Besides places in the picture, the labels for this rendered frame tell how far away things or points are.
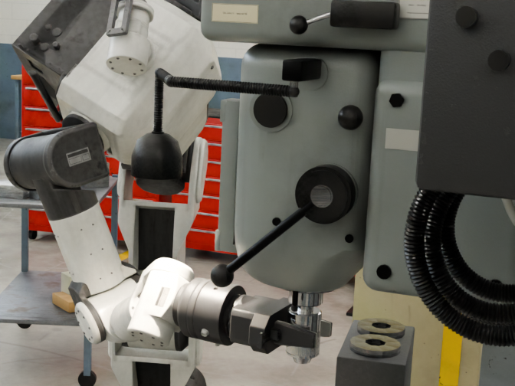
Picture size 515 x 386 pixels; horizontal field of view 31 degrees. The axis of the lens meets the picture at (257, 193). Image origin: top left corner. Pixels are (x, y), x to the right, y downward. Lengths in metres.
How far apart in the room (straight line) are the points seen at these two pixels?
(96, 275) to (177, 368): 0.49
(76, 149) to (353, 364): 0.60
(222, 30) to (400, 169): 0.27
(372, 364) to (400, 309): 1.45
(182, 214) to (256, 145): 0.79
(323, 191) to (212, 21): 0.25
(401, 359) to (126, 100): 0.65
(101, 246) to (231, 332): 0.39
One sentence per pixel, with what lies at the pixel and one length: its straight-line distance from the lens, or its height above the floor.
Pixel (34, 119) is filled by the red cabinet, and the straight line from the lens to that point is 6.84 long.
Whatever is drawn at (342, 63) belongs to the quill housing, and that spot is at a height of 1.61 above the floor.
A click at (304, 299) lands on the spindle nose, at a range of 1.28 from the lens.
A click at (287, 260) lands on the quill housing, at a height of 1.36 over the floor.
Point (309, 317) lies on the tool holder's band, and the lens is 1.29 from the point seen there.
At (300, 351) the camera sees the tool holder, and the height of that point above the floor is 1.22.
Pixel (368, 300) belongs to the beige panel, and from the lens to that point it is 3.12.
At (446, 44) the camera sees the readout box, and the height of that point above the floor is 1.65.
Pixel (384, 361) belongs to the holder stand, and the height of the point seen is 1.09.
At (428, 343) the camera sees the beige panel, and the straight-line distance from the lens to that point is 3.12.
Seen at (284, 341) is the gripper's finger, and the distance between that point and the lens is 1.30.
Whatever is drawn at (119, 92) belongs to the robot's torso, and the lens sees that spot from 1.62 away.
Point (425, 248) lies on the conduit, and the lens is 0.99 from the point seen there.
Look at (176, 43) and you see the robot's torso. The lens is 1.65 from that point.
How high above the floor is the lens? 1.66
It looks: 10 degrees down
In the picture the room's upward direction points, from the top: 3 degrees clockwise
